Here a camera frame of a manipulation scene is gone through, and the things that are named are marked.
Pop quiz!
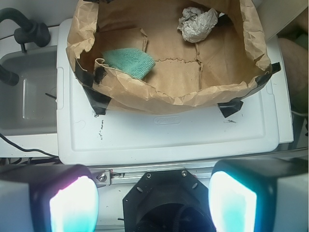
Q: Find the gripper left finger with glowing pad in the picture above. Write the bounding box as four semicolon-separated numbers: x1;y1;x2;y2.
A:
0;164;99;232

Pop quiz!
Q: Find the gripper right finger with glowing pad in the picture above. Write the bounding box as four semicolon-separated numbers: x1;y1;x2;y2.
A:
209;158;309;232

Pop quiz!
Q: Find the white paper ball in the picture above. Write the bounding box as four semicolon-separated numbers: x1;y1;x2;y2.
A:
177;7;219;44

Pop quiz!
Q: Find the clear plastic tub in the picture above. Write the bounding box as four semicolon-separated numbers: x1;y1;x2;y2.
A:
0;46;57;136

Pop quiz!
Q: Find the black tape front right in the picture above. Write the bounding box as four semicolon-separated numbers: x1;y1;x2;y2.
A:
217;99;243;118

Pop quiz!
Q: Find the black tape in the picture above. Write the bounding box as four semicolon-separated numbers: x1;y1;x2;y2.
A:
74;59;95;88
217;99;243;118
83;86;111;115
254;62;281;91

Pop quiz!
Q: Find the black tape front left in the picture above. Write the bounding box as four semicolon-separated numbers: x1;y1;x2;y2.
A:
83;86;111;115

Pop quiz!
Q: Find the black tape right side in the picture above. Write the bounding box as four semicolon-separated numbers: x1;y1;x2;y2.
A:
254;62;281;91

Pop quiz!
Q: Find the black tape left side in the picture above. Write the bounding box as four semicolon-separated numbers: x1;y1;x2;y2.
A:
74;59;95;88

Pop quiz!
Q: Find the brown paper bag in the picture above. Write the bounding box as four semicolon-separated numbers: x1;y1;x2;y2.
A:
66;0;271;114

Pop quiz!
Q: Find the black faucet pipe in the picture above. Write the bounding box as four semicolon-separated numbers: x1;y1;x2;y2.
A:
0;8;51;53

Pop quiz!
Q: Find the teal microfiber cloth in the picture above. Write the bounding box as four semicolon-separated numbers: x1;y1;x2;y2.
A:
102;48;155;80

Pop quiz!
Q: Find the thin black cable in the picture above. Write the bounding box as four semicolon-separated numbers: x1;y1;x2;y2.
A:
0;132;58;159

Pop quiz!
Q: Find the aluminium extrusion rail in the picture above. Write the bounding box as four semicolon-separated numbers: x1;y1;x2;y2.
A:
90;164;218;186

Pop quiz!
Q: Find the black octagonal mount plate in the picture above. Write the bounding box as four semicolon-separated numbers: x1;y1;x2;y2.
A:
123;169;215;232

